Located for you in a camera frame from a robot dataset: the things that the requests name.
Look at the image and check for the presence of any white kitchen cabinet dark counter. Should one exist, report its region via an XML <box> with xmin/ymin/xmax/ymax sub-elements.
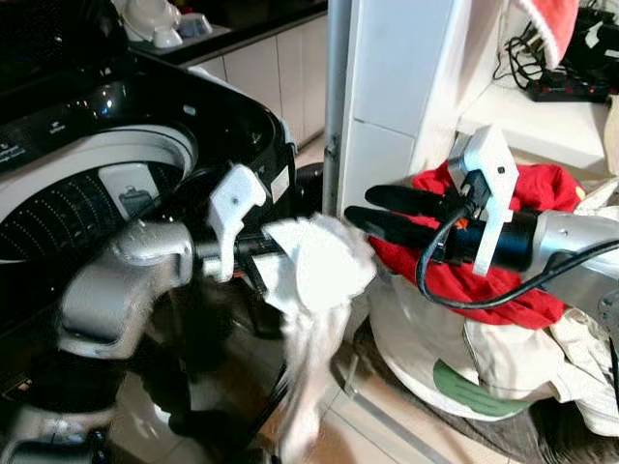
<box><xmin>155</xmin><ymin>0</ymin><xmax>331</xmax><ymax>148</ymax></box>

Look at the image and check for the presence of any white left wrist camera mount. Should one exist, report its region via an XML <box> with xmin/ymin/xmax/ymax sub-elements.
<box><xmin>207</xmin><ymin>163</ymin><xmax>268</xmax><ymax>284</ymax></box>

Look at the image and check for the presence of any black power strip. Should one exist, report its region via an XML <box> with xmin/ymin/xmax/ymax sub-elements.
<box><xmin>525</xmin><ymin>77</ymin><xmax>612</xmax><ymax>104</ymax></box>

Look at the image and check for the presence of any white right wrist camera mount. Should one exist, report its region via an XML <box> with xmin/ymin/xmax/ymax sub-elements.
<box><xmin>448</xmin><ymin>124</ymin><xmax>519</xmax><ymax>277</ymax></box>

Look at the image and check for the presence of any white countertop appliance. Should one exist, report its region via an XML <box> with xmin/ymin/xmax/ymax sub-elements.
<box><xmin>114</xmin><ymin>0</ymin><xmax>214</xmax><ymax>51</ymax></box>

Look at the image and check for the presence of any black top-load washing machine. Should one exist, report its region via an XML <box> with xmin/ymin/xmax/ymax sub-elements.
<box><xmin>0</xmin><ymin>0</ymin><xmax>301</xmax><ymax>388</ymax></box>

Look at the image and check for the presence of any black charger cable tangle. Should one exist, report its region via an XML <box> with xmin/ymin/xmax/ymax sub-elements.
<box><xmin>493</xmin><ymin>8</ymin><xmax>619</xmax><ymax>90</ymax></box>

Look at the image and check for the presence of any red garment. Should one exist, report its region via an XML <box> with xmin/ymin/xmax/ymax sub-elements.
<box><xmin>370</xmin><ymin>161</ymin><xmax>587</xmax><ymax>332</ymax></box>

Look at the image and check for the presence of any grey metal pole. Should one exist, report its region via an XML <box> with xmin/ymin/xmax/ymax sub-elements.
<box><xmin>321</xmin><ymin>0</ymin><xmax>355</xmax><ymax>219</ymax></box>

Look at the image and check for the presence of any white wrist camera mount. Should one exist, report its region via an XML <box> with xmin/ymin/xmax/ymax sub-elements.
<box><xmin>448</xmin><ymin>124</ymin><xmax>519</xmax><ymax>277</ymax></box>
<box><xmin>207</xmin><ymin>163</ymin><xmax>268</xmax><ymax>284</ymax></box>

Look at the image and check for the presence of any white cloth garment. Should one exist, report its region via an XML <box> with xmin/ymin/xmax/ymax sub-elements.
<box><xmin>253</xmin><ymin>214</ymin><xmax>379</xmax><ymax>461</ymax></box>

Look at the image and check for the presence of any cream laundry bag green patch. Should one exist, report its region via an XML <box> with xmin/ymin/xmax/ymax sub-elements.
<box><xmin>366</xmin><ymin>177</ymin><xmax>619</xmax><ymax>438</ymax></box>

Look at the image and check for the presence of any red and white hat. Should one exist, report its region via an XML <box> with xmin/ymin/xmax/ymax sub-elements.
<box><xmin>516</xmin><ymin>0</ymin><xmax>582</xmax><ymax>70</ymax></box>

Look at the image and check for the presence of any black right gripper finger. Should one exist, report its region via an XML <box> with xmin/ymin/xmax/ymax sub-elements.
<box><xmin>365</xmin><ymin>184</ymin><xmax>449</xmax><ymax>220</ymax></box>
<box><xmin>344</xmin><ymin>205</ymin><xmax>442</xmax><ymax>255</ymax></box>

